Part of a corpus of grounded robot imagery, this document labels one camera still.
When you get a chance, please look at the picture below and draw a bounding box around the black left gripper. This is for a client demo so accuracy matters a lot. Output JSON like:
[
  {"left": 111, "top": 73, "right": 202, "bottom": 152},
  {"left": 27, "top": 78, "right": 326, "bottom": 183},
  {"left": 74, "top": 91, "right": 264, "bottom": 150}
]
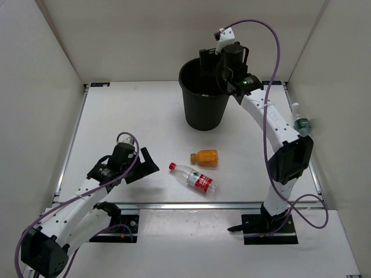
[{"left": 121, "top": 147, "right": 159, "bottom": 184}]

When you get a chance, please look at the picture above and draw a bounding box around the clear bottle red label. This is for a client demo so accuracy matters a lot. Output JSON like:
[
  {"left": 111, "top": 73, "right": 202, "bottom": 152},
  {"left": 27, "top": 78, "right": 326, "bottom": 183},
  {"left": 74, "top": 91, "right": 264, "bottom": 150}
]
[{"left": 169, "top": 162, "right": 219, "bottom": 200}]

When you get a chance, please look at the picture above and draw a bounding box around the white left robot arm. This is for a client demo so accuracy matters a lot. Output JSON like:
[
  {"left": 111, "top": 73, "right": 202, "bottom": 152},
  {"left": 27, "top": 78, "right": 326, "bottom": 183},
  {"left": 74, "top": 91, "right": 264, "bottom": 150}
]
[{"left": 20, "top": 142, "right": 159, "bottom": 277}]

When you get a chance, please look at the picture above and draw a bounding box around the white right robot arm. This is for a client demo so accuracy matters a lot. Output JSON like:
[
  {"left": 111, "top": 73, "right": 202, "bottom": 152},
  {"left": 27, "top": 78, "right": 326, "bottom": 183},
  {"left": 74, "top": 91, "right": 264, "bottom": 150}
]
[{"left": 199, "top": 42, "right": 314, "bottom": 236}]

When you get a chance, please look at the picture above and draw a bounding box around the black plastic waste bin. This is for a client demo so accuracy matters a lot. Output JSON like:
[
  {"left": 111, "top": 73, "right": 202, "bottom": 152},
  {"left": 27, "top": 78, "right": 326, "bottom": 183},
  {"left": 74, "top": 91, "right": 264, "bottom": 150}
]
[{"left": 179, "top": 58, "right": 229, "bottom": 131}]

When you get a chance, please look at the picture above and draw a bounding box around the orange juice bottle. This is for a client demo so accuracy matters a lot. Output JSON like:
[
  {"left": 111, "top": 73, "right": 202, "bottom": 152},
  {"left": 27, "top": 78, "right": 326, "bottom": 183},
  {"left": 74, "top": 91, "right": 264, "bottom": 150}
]
[{"left": 190, "top": 149, "right": 218, "bottom": 167}]

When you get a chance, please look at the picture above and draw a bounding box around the left blue table sticker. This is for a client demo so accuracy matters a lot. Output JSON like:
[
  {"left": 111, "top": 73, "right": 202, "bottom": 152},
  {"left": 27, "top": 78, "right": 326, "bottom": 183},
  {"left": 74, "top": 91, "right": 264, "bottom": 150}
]
[{"left": 90, "top": 82, "right": 110, "bottom": 87}]

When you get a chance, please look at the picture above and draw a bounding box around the clear bottle green label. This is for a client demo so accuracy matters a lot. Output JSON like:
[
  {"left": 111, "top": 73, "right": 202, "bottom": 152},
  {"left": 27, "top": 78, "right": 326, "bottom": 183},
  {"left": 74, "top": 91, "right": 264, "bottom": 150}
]
[{"left": 292, "top": 103, "right": 311, "bottom": 137}]

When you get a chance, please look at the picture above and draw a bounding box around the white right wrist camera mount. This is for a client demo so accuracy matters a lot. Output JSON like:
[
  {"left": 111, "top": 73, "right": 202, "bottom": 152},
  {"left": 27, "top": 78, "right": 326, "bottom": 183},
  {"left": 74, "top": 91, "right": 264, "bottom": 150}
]
[{"left": 214, "top": 27, "right": 235, "bottom": 55}]

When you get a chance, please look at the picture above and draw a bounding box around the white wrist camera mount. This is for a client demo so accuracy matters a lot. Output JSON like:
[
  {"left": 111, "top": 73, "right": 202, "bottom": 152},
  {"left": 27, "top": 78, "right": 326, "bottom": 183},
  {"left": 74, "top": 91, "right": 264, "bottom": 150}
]
[
  {"left": 116, "top": 135, "right": 136, "bottom": 146},
  {"left": 214, "top": 27, "right": 235, "bottom": 55}
]

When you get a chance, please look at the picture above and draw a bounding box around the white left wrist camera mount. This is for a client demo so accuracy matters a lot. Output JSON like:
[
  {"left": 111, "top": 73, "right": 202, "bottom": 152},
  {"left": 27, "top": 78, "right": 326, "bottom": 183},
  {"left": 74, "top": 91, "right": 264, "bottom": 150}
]
[{"left": 116, "top": 135, "right": 136, "bottom": 146}]

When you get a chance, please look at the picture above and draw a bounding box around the aluminium front table rail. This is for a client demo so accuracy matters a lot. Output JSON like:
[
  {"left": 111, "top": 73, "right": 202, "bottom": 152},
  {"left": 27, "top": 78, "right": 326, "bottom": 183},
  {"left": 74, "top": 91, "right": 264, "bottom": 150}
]
[{"left": 116, "top": 202, "right": 262, "bottom": 210}]

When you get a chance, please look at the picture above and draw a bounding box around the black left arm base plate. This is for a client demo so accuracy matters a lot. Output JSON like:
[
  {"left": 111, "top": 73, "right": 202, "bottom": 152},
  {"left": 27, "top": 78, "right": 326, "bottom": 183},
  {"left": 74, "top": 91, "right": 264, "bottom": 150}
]
[{"left": 89, "top": 210, "right": 140, "bottom": 244}]

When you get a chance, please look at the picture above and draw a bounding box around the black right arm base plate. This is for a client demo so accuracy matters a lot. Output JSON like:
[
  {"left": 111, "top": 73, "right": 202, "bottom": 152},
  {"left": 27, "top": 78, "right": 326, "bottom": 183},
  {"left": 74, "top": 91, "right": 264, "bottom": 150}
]
[{"left": 241, "top": 214, "right": 299, "bottom": 246}]

